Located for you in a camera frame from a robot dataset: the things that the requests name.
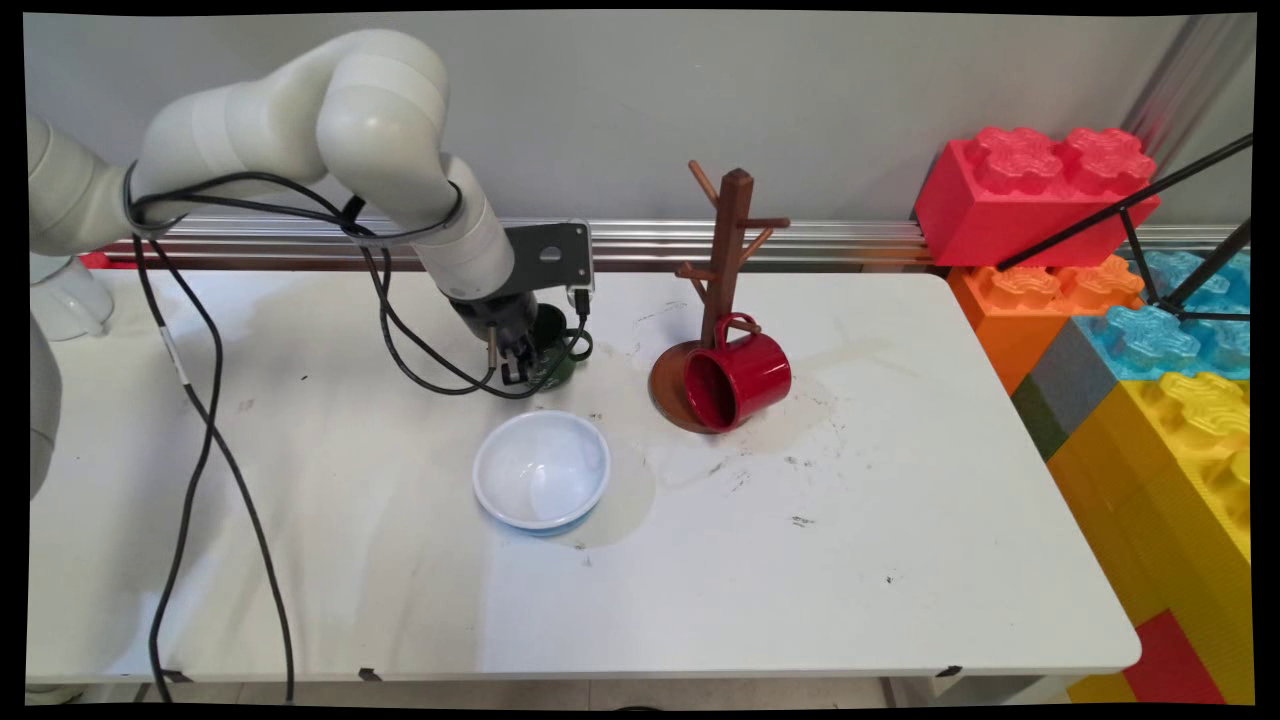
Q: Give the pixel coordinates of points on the orange giant toy brick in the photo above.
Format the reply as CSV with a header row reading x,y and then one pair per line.
x,y
1010,320

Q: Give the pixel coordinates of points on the green enamel mug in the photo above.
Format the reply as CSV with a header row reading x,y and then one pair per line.
x,y
552,325

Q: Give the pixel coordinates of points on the red mug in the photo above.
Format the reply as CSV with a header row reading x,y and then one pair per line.
x,y
745,380

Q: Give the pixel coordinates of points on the slanted aluminium profile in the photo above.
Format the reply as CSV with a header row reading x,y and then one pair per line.
x,y
1185,80

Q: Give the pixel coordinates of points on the blue giant toy brick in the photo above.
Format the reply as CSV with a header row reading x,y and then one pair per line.
x,y
1150,340

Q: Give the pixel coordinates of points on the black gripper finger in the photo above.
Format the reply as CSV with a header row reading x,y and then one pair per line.
x,y
515,365
545,362

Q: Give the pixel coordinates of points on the black tripod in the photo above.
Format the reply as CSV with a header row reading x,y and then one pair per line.
x,y
1130,210

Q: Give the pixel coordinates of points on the grey giant toy brick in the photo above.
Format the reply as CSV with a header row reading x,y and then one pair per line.
x,y
1070,380

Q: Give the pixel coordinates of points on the translucent white jug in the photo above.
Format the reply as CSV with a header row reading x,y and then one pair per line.
x,y
75,300

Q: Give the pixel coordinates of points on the brown wooden mug tree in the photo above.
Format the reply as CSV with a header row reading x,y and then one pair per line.
x,y
733,230

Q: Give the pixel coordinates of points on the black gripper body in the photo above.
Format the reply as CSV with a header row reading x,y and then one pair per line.
x,y
500,320

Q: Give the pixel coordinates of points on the small red flat brick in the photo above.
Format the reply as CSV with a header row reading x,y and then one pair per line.
x,y
1170,665

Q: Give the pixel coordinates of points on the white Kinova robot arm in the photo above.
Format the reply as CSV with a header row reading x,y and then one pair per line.
x,y
380,130

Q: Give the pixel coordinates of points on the horizontal aluminium rail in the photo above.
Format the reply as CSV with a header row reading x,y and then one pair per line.
x,y
850,240

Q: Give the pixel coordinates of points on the yellow giant toy brick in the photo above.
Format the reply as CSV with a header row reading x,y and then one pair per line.
x,y
1170,470

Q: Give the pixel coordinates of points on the small red object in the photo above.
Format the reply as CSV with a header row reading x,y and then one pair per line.
x,y
95,261

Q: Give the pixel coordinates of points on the red giant toy brick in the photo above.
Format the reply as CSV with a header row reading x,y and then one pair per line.
x,y
1010,205

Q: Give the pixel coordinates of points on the dark green giant toy brick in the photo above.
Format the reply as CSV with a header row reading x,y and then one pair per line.
x,y
1040,420

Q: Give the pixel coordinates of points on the white bowl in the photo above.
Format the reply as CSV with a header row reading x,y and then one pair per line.
x,y
541,470

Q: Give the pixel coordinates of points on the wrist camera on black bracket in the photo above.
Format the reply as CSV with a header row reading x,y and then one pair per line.
x,y
545,260

